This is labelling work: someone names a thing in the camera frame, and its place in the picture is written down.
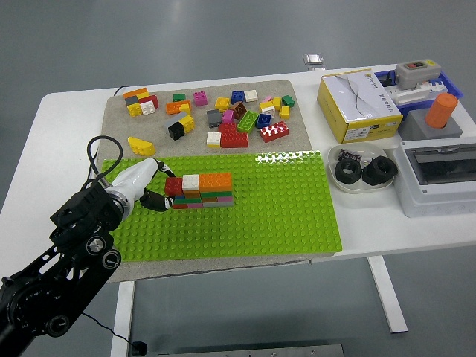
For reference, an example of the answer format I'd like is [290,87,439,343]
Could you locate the black hex nut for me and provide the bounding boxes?
[361,155,399,187]
[334,158,363,185]

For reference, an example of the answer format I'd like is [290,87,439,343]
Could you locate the white table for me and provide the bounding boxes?
[0,63,476,291]

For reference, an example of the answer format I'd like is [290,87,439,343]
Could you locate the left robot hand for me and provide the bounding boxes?
[110,157,178,213]

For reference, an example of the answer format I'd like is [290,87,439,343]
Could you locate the blue plastic bin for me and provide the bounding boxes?
[374,69,465,120]

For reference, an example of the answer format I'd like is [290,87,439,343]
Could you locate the grey square brick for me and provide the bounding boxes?
[206,109,223,129]

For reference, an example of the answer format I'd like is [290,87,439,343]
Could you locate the grey push-button switch box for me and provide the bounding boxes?
[393,58,443,91]

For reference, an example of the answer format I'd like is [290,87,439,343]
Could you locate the black square brick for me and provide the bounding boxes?
[167,122,186,141]

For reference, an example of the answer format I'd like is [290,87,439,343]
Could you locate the grey electrical enclosure box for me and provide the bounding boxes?
[392,136,476,219]

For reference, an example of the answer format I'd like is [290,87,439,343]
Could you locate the red long brick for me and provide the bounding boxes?
[219,131,250,149]
[258,120,291,144]

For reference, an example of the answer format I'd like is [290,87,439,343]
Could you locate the yellow curved brick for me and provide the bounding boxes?
[127,135,156,158]

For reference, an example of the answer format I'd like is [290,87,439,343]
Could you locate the small black circuit module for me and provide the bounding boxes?
[337,148,363,163]

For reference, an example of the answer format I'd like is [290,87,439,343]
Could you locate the white circuit breaker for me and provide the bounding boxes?
[385,78,448,108]

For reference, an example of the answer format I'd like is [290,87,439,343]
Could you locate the large orange brick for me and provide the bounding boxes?
[199,172,234,194]

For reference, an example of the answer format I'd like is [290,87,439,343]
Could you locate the grey square block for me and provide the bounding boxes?
[398,108,464,142]

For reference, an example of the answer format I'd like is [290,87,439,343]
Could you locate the white shallow dish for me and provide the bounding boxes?
[327,143,396,194]

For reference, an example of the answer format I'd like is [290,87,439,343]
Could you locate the yellow and white cardboard box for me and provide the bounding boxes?
[316,68,405,145]

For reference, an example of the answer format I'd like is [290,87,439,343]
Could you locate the lime green long brick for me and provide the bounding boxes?
[236,109,260,135]

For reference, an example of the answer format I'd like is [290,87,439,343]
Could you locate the small red brick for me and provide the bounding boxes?
[164,177,184,197]

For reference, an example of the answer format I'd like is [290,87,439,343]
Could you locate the white table leg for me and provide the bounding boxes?
[109,280,137,357]
[367,255,409,334]

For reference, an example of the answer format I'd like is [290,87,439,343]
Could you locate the orange long brick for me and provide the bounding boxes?
[165,100,191,115]

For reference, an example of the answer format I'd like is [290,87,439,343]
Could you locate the orange cylinder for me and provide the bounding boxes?
[424,92,459,130]

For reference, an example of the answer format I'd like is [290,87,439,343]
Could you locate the grey sloped brick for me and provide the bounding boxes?
[164,112,187,132]

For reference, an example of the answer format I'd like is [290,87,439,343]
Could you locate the thin black cable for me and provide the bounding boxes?
[81,85,131,347]

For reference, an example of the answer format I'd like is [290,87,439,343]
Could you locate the green studded baseplate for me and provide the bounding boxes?
[100,150,344,263]

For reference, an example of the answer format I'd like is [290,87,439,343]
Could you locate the silver metal clamp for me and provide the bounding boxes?
[302,53,326,72]

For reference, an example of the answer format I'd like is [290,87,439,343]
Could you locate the grey-brown mat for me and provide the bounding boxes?
[97,79,338,286]

